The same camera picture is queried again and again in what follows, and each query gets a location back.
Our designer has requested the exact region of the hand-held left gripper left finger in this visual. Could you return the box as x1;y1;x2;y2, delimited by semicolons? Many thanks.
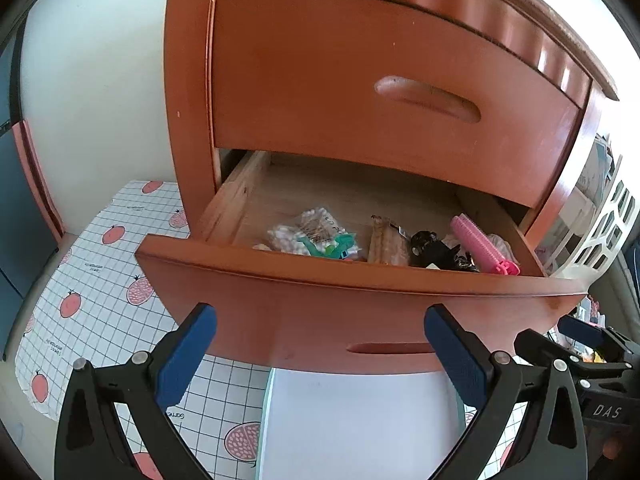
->
54;302;218;480

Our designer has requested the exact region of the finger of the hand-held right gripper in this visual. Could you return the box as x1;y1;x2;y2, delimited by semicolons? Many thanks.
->
557;315;614;346
514;328;584;367

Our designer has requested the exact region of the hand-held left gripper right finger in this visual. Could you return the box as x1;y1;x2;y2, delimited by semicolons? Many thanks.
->
423;304;588;480

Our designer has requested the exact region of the pink corrugated tube toy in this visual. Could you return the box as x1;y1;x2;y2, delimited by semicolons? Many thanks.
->
450;212;521;276

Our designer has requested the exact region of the teal-edged white box tray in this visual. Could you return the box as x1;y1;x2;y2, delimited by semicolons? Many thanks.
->
255;367;476;480

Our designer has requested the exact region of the clear biscuit snack packet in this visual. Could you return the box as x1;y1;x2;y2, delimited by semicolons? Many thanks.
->
369;215;412;267

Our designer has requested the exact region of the green plastic clip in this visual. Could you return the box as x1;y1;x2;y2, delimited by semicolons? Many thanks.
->
300;232;357;261

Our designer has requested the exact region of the clear cotton swab bag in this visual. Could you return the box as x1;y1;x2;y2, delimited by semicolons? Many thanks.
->
267;205;362;262

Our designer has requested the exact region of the fruit print grid tablecloth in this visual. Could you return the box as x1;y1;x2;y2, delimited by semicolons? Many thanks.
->
14;180;521;480

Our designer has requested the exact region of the blue wardrobe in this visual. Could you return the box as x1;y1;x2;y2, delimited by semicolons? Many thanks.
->
0;20;66;361

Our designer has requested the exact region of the wooden nightstand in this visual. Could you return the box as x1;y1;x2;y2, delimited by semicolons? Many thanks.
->
135;0;621;376

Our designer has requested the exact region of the pink wooden frame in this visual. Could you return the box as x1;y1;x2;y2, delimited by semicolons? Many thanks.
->
11;120;66;241

